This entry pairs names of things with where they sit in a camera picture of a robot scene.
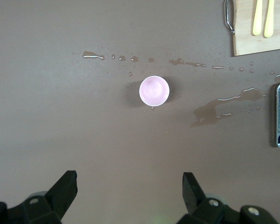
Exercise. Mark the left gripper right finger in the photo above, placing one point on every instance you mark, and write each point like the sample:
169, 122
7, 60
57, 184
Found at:
200, 205

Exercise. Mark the yellow plastic fork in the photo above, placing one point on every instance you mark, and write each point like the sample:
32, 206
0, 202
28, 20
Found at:
257, 23

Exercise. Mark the pink plastic cup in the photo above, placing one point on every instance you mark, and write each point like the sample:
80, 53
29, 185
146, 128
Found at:
154, 89

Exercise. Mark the yellow plastic knife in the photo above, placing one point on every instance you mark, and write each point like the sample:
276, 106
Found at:
269, 25

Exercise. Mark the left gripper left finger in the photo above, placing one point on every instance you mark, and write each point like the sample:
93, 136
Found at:
49, 203

